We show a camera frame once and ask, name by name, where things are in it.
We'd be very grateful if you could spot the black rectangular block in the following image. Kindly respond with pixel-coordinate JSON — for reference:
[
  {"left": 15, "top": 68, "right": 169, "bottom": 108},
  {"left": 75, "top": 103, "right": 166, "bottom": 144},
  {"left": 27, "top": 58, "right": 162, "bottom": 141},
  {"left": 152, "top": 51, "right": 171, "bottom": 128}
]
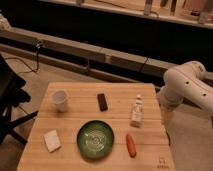
[{"left": 97, "top": 93, "right": 108, "bottom": 111}]

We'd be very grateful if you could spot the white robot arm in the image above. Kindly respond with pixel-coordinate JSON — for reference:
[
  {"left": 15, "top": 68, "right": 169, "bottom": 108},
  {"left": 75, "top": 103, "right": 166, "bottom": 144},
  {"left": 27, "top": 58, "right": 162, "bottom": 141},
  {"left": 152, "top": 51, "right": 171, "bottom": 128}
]
[{"left": 157, "top": 61, "right": 213, "bottom": 125}]

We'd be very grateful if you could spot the white plastic bottle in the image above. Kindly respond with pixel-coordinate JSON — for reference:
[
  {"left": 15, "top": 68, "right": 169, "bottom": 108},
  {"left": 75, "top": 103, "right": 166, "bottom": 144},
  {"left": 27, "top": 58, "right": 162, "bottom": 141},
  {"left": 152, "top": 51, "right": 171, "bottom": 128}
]
[{"left": 130, "top": 94, "right": 143, "bottom": 127}]

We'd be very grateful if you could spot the white sponge block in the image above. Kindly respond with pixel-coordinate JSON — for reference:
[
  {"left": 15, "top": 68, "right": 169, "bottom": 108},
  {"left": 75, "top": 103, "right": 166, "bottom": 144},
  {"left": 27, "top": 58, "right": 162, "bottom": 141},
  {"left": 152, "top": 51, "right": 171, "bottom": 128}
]
[{"left": 44, "top": 130, "right": 61, "bottom": 153}]

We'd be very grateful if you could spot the orange carrot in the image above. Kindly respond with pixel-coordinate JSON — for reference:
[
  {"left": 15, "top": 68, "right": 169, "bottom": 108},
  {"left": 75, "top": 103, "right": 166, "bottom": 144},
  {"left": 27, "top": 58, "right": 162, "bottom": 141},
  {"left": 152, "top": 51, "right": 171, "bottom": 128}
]
[{"left": 126, "top": 134, "right": 136, "bottom": 158}]

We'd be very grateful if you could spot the black cable on floor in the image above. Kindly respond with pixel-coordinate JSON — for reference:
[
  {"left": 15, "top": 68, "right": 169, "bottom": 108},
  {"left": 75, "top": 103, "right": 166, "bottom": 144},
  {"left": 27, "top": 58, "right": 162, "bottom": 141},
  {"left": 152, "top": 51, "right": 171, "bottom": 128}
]
[{"left": 3, "top": 39, "right": 44, "bottom": 76}]

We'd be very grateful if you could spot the black office chair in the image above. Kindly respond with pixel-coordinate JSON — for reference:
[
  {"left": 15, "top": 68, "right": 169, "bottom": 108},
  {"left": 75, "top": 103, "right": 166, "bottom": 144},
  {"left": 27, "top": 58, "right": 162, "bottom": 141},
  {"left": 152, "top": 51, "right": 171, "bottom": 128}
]
[{"left": 0, "top": 54, "right": 38, "bottom": 145}]

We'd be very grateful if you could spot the green ceramic bowl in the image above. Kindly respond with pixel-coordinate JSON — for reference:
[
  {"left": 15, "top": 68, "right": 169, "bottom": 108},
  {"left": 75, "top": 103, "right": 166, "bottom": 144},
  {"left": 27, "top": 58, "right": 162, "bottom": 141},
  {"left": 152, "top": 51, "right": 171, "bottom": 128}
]
[{"left": 76, "top": 120, "right": 114, "bottom": 160}]

